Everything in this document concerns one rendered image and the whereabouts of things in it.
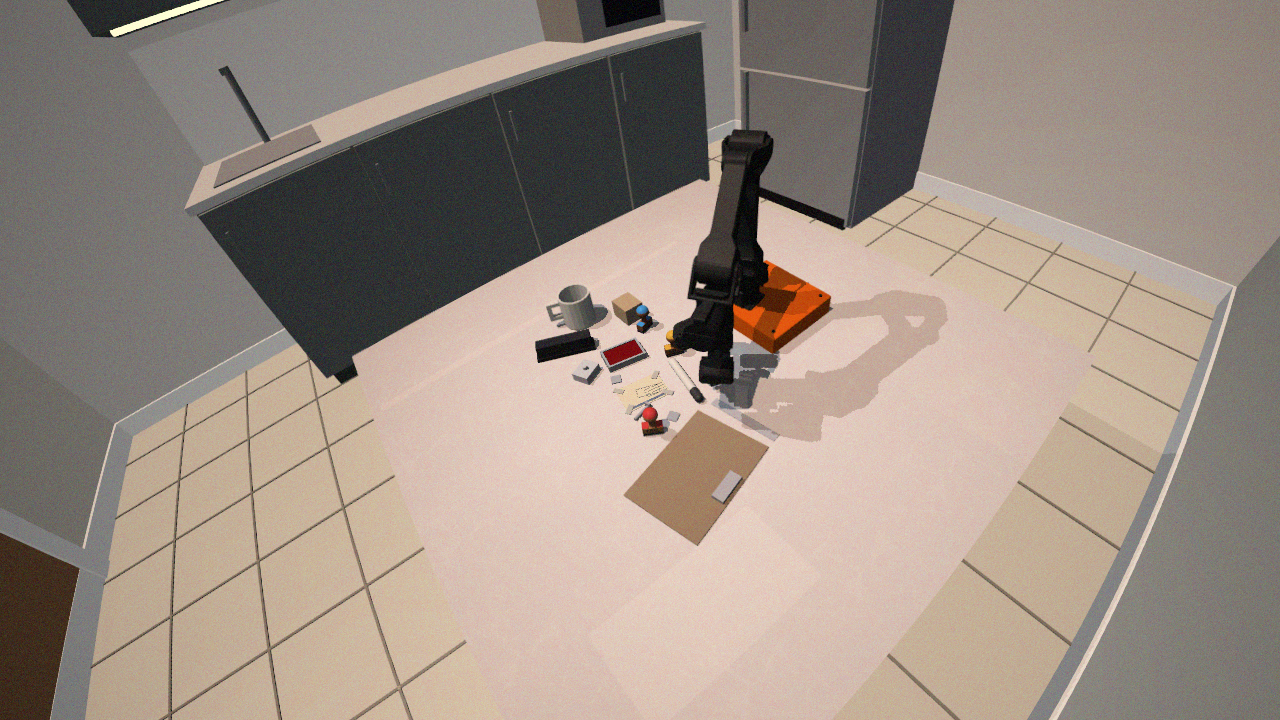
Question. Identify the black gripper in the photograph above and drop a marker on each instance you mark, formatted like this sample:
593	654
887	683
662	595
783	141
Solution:
718	366

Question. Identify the grey mug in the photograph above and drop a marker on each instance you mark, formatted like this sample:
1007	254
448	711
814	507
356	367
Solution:
576	306

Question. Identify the brown rubber stamp with yellow ball handle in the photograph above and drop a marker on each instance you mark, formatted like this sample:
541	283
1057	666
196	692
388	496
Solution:
670	349

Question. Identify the red rubber stamp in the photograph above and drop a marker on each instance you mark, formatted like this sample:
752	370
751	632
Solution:
652	426

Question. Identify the brown stamp with blue ball handle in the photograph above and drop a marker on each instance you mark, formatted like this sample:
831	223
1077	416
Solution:
646	321

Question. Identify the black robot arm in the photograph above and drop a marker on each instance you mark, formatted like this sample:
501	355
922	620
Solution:
729	261

